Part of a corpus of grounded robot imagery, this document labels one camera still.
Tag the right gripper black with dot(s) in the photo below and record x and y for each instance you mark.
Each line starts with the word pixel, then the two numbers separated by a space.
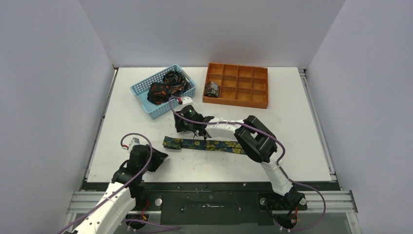
pixel 183 125

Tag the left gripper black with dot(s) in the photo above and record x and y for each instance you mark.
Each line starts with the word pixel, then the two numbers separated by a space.
pixel 158 158

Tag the blue yellow floral tie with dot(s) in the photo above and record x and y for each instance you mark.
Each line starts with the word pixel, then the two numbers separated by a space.
pixel 206 145

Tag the orange wooden compartment tray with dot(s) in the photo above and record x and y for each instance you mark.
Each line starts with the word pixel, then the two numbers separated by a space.
pixel 240 85

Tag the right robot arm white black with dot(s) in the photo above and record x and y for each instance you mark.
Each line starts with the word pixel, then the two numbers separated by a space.
pixel 255 139

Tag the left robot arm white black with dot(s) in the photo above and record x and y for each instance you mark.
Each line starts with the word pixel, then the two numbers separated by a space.
pixel 125 192

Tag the black orange patterned tie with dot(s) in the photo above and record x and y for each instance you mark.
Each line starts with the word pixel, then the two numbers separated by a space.
pixel 159 93

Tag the dark patterned tie in basket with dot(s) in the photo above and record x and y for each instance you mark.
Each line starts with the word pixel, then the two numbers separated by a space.
pixel 176 82

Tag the rolled dark patterned tie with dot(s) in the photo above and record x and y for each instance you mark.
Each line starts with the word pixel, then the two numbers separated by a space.
pixel 212 90

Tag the blue plastic basket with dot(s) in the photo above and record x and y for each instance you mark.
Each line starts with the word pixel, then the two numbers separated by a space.
pixel 140 91

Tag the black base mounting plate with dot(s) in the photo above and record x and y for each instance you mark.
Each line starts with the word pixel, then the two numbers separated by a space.
pixel 217 203

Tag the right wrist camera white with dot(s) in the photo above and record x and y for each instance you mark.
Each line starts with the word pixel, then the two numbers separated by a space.
pixel 184 101

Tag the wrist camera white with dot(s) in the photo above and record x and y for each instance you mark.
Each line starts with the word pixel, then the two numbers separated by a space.
pixel 133 142
pixel 184 101

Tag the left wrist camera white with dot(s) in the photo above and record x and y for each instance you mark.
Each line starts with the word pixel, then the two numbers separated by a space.
pixel 133 142

